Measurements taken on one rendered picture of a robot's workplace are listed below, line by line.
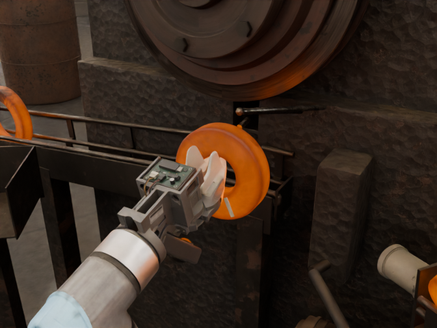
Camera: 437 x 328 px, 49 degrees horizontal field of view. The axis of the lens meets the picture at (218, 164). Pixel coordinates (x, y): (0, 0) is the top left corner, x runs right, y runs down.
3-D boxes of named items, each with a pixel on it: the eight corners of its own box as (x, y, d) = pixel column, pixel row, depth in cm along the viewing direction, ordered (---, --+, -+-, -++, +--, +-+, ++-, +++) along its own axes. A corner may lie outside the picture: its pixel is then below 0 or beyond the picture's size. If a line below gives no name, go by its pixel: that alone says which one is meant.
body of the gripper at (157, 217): (207, 166, 62) (153, 229, 55) (214, 211, 68) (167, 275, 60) (159, 152, 66) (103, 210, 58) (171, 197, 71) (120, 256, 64)
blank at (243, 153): (172, 134, 80) (160, 140, 77) (250, 110, 71) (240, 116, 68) (205, 217, 83) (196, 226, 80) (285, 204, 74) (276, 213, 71)
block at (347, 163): (324, 245, 102) (335, 142, 92) (361, 258, 98) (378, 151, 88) (305, 273, 94) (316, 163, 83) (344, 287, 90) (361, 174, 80)
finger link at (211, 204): (232, 181, 69) (200, 222, 63) (233, 189, 70) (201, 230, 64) (204, 172, 71) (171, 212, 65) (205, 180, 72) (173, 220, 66)
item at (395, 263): (402, 270, 83) (406, 239, 81) (444, 299, 75) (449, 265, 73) (374, 279, 81) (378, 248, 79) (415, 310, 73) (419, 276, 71)
